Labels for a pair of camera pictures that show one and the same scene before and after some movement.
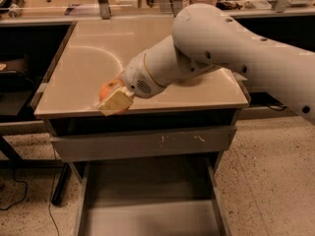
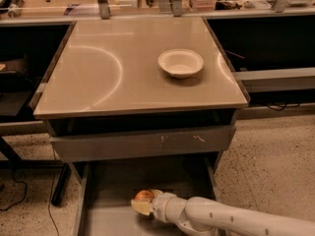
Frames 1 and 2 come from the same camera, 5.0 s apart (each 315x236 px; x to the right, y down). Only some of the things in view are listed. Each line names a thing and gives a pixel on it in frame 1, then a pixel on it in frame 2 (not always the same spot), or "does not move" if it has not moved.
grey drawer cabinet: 150,170 does not move
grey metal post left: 103,2 does not move
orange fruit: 108,88 to 145,195
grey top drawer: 144,143 does not move
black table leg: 60,186 does not move
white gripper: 139,76 to 159,205
